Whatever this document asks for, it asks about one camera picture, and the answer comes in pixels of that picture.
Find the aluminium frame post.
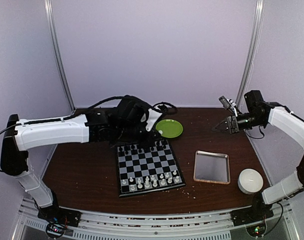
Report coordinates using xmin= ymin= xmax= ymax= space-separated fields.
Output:
xmin=44 ymin=0 xmax=76 ymax=112
xmin=236 ymin=0 xmax=265 ymax=107

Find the white bowl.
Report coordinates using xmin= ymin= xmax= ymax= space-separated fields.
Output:
xmin=238 ymin=168 xmax=264 ymax=195

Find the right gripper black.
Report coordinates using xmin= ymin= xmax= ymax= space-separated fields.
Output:
xmin=212 ymin=110 xmax=265 ymax=134

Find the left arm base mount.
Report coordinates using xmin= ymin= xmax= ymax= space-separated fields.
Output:
xmin=37 ymin=208 xmax=81 ymax=239

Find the front aluminium rail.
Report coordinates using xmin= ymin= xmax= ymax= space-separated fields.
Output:
xmin=9 ymin=198 xmax=303 ymax=240

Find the black white chessboard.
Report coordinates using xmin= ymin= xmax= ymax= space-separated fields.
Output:
xmin=115 ymin=138 xmax=186 ymax=198

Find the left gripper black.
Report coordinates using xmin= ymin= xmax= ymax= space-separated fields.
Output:
xmin=116 ymin=123 xmax=161 ymax=150

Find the metal wooden tray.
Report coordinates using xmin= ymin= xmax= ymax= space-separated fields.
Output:
xmin=193 ymin=150 xmax=231 ymax=185

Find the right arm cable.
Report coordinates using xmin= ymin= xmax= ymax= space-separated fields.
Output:
xmin=246 ymin=126 xmax=266 ymax=140

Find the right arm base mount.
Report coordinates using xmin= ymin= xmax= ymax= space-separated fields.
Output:
xmin=230 ymin=207 xmax=274 ymax=238

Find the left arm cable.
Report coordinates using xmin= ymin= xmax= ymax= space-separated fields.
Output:
xmin=0 ymin=95 xmax=178 ymax=173

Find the left aluminium frame post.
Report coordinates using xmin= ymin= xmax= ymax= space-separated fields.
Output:
xmin=44 ymin=0 xmax=76 ymax=112

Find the right aluminium frame post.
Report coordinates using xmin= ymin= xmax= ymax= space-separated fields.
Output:
xmin=236 ymin=0 xmax=265 ymax=107

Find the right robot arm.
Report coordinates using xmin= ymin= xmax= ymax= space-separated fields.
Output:
xmin=214 ymin=90 xmax=304 ymax=221

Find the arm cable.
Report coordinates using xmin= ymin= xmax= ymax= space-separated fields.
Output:
xmin=0 ymin=95 xmax=178 ymax=173
xmin=246 ymin=126 xmax=266 ymax=140

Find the green plate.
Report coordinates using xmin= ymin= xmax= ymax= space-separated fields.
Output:
xmin=156 ymin=119 xmax=183 ymax=139

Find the white bishop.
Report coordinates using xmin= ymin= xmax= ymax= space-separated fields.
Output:
xmin=144 ymin=182 xmax=150 ymax=189

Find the white chess piece tall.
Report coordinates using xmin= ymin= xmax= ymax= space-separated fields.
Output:
xmin=152 ymin=180 xmax=158 ymax=188

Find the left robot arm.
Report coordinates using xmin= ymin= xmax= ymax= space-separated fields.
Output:
xmin=0 ymin=95 xmax=167 ymax=222

